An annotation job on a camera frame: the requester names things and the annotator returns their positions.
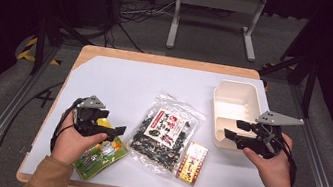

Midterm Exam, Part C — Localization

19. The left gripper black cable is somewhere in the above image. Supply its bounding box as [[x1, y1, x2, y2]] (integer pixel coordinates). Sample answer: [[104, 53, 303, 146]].
[[48, 94, 85, 158]]

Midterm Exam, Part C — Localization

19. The clear bag of dried seaweed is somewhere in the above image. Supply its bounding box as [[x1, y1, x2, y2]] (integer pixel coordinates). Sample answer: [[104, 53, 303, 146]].
[[121, 87, 210, 182]]

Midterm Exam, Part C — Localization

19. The black metal stand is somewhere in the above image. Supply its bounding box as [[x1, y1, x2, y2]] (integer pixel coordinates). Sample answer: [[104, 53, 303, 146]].
[[26, 1, 99, 84], [253, 44, 323, 120]]

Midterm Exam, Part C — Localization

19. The cream plastic container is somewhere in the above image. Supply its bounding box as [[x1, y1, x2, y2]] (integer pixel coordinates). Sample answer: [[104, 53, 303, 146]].
[[204, 77, 275, 156]]

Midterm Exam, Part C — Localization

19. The small yellow seasoning box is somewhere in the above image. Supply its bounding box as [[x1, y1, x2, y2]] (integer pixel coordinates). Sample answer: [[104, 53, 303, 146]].
[[173, 138, 210, 187]]

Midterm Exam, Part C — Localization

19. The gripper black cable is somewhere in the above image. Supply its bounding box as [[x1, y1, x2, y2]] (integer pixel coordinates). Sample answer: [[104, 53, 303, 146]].
[[273, 135, 303, 187], [48, 94, 85, 158]]

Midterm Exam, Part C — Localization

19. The person's left hand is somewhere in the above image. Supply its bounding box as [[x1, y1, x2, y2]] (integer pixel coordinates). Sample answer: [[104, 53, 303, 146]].
[[50, 113, 110, 170]]

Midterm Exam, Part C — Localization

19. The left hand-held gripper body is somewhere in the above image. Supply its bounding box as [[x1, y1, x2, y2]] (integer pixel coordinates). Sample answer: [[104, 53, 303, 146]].
[[70, 93, 113, 140]]

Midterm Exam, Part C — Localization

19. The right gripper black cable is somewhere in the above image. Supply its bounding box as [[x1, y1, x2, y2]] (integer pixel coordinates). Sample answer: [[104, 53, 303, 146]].
[[273, 135, 303, 187]]

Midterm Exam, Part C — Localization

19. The yellow green spout pouch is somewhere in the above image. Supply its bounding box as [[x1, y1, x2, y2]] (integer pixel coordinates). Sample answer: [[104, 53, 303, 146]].
[[70, 113, 135, 187]]

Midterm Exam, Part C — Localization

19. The black floor cable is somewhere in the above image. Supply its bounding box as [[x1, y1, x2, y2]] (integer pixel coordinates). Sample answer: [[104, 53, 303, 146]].
[[0, 71, 66, 187]]

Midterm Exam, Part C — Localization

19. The white metal stand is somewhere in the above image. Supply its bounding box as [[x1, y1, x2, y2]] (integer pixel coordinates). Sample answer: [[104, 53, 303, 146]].
[[165, 0, 269, 64]]

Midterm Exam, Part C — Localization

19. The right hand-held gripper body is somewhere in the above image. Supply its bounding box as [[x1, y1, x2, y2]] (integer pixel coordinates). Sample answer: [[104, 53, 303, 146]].
[[244, 107, 307, 164]]

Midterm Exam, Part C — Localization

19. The yellow black hazard tape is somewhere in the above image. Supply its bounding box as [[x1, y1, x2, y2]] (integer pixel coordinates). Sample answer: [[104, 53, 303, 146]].
[[16, 34, 65, 68]]

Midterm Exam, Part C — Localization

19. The bundle of floor cables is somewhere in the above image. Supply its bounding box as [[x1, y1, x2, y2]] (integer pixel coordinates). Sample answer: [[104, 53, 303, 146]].
[[116, 0, 178, 32]]

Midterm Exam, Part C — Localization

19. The person's right hand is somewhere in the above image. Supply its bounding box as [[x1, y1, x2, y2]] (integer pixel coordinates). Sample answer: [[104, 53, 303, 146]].
[[237, 129, 301, 187]]

